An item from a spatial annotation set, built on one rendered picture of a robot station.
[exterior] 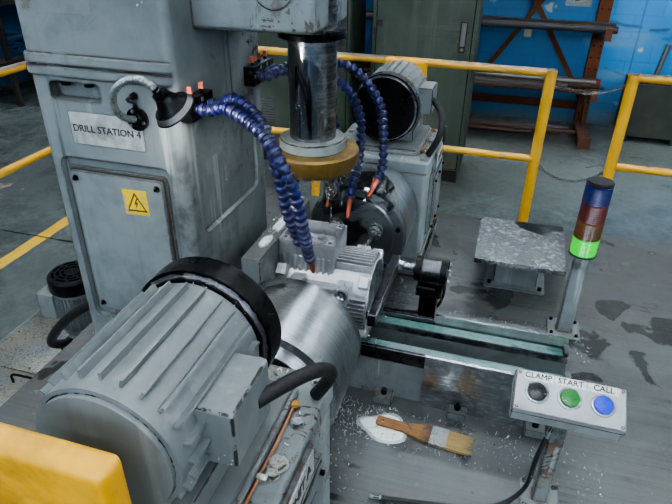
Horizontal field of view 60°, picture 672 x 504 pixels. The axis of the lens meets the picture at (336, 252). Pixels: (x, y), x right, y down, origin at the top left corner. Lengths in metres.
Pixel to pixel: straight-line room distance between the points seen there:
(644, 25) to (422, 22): 2.56
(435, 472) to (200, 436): 0.68
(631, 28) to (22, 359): 5.44
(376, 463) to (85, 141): 0.82
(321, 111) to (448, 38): 3.13
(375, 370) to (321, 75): 0.63
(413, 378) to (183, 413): 0.78
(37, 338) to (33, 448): 1.78
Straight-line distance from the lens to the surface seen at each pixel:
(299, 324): 0.95
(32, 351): 2.27
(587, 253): 1.49
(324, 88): 1.09
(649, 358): 1.64
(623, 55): 6.19
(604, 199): 1.44
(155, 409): 0.58
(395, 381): 1.32
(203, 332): 0.64
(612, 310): 1.77
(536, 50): 6.12
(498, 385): 1.27
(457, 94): 4.25
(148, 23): 1.04
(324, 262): 1.21
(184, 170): 1.09
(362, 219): 1.43
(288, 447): 0.76
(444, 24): 4.18
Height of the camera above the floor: 1.73
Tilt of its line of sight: 30 degrees down
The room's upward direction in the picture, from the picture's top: 1 degrees clockwise
